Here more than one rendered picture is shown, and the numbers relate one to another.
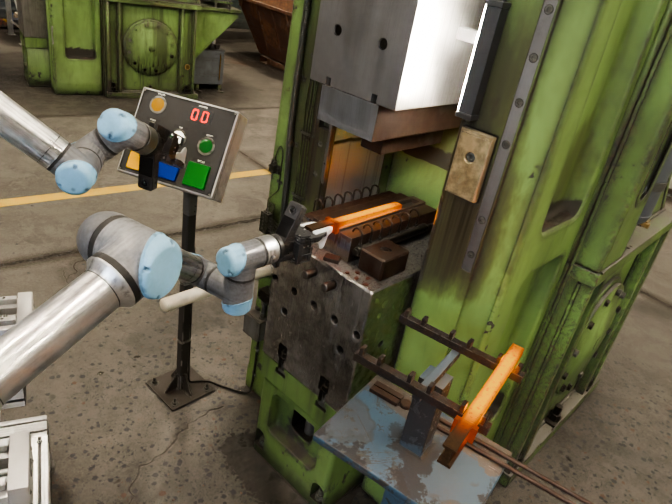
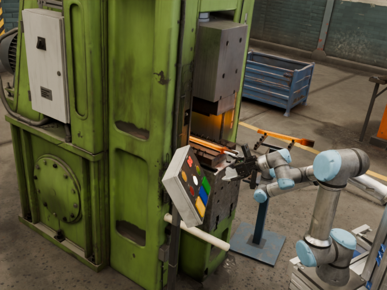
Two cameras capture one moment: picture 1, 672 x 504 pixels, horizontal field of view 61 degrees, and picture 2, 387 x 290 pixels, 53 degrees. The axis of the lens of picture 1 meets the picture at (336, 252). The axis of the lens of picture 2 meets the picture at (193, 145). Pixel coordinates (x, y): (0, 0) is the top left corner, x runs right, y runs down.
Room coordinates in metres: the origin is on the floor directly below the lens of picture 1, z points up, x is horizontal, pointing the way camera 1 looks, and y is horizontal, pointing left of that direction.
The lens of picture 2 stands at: (1.88, 2.21, 2.09)
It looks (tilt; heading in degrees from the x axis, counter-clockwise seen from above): 26 degrees down; 264
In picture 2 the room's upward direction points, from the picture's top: 5 degrees clockwise
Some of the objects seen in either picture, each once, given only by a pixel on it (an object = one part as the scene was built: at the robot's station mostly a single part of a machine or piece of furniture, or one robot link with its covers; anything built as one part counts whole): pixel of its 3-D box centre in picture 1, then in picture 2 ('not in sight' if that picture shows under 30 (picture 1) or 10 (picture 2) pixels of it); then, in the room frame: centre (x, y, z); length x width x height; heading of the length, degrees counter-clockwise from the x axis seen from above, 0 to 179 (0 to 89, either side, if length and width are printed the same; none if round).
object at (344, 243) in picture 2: not in sight; (339, 245); (1.05, 0.90, 0.98); 0.13 x 0.12 x 0.14; 15
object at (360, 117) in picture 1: (395, 107); (197, 95); (1.63, -0.09, 1.32); 0.42 x 0.20 x 0.10; 141
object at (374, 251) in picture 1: (383, 259); (225, 147); (1.40, -0.14, 0.95); 0.12 x 0.08 x 0.06; 141
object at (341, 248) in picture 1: (371, 220); (192, 147); (1.63, -0.09, 0.96); 0.42 x 0.20 x 0.09; 141
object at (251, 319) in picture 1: (257, 324); (165, 251); (1.78, 0.25, 0.36); 0.09 x 0.07 x 0.12; 51
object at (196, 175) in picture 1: (196, 175); (205, 185); (1.61, 0.46, 1.01); 0.07 x 0.05 x 0.07; 76
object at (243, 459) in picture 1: (274, 469); (211, 273); (1.43, 0.07, 0.01); 0.58 x 0.39 x 0.01; 51
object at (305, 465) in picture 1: (346, 400); (188, 229); (1.60, -0.14, 0.23); 0.55 x 0.37 x 0.47; 141
